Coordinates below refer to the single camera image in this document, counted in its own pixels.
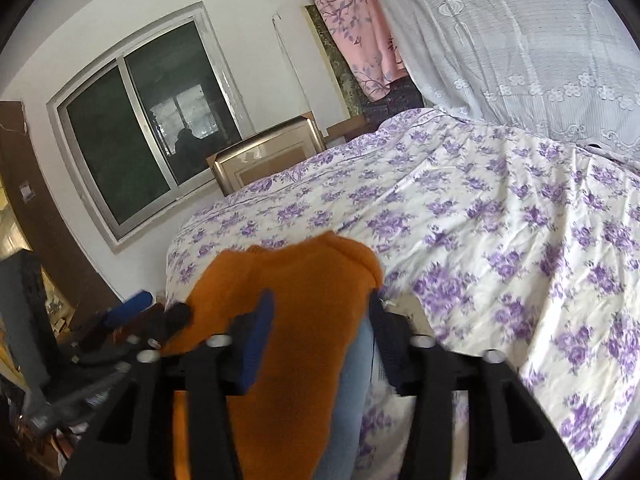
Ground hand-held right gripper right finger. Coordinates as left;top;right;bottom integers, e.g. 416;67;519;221
369;294;583;480

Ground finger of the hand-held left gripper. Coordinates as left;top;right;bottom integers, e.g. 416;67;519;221
145;304;192;350
75;290;153;342

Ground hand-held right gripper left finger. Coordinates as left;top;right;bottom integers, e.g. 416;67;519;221
60;289;275;480

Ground orange knit garment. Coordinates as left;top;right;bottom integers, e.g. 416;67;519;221
160;231;385;480

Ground light blue denim pants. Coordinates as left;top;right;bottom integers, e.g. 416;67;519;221
320;310;377;480

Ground brown wooden panel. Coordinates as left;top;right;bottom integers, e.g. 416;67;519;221
0;101;121;321

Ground purple floral bed sheet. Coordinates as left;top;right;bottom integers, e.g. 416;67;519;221
165;107;640;480

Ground sliding glass window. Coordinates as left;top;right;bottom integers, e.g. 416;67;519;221
47;2;253;256

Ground dark patterned cloth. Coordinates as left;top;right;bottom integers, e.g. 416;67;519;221
362;79;425;127

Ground pink floral garment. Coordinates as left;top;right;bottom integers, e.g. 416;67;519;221
306;0;411;102

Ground white lace curtain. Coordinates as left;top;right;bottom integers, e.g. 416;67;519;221
357;0;640;161

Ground gold picture frame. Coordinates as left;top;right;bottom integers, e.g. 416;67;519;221
209;115;327;196

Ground thin wall cable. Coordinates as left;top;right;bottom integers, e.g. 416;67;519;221
271;12;315;117

